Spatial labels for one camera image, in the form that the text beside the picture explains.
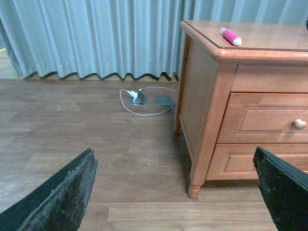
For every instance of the pink marker with white cap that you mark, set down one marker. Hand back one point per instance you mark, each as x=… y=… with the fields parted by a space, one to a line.
x=232 y=38

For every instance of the light green pleated curtain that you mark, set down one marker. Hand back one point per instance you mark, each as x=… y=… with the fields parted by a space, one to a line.
x=126 y=37

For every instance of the round brass drawer knob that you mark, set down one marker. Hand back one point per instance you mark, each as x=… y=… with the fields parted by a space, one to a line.
x=298 y=124

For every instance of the wooden nightstand cabinet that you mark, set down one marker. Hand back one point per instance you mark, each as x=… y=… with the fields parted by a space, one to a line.
x=272 y=58

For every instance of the closed metal floor plate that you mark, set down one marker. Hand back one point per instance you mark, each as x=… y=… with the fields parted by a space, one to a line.
x=163 y=101

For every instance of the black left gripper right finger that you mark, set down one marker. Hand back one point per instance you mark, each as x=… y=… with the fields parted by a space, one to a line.
x=284 y=189

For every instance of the white charger plug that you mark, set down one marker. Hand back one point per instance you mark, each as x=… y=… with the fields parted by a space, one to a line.
x=132 y=93

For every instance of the open metal floor socket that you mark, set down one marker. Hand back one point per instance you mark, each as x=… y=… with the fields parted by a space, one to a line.
x=141 y=99

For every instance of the wooden drawer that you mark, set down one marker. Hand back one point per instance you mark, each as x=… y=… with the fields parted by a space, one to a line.
x=264 y=118
x=235 y=161

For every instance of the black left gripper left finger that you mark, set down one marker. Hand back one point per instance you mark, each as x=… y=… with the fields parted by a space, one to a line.
x=58 y=204

